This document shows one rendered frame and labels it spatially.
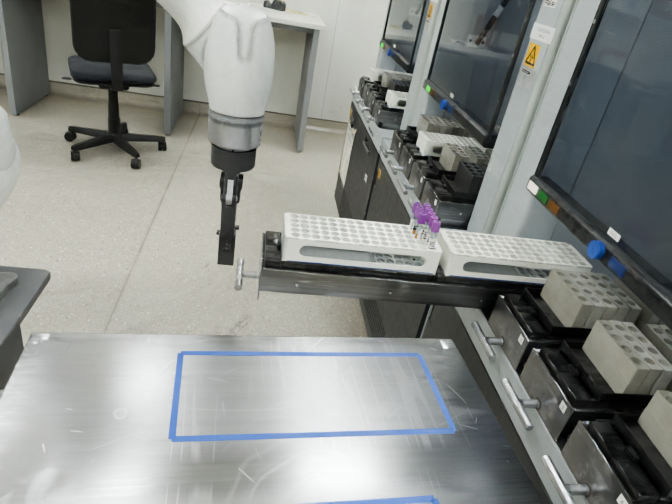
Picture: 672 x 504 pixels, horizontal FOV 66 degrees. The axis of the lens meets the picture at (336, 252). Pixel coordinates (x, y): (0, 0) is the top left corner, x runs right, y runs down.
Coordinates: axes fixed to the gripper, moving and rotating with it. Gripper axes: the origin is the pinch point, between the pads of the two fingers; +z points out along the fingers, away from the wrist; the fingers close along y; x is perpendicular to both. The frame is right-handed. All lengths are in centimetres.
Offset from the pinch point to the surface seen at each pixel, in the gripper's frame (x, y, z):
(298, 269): -13.3, -5.8, -0.1
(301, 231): -13.2, -2.4, -6.2
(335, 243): -19.3, -5.1, -5.9
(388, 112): -55, 119, 0
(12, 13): 157, 297, 16
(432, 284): -38.8, -6.8, -0.1
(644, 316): -73, -20, -5
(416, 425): -27, -42, -2
